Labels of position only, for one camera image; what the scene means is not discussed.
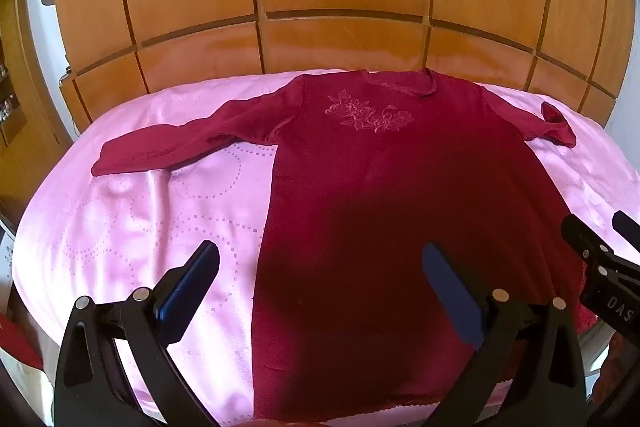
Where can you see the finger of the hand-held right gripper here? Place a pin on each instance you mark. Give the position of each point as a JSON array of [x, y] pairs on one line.
[[627, 229], [582, 237]]

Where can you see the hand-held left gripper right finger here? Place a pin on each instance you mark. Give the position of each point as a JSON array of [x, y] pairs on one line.
[[450, 289]]

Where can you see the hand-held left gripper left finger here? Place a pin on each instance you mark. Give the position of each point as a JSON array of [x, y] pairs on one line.
[[189, 279]]

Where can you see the dark red long-sleeve shirt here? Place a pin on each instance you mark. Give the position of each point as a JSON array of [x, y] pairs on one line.
[[380, 187]]

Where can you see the pink dotted bedspread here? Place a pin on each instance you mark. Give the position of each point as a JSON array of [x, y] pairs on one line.
[[130, 212]]

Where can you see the red cloth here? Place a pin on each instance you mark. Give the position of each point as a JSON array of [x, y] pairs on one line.
[[17, 342]]

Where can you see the white appliance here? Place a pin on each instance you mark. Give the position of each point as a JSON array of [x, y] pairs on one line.
[[6, 257]]

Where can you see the wooden shelf unit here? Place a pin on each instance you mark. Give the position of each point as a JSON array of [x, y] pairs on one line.
[[20, 107]]

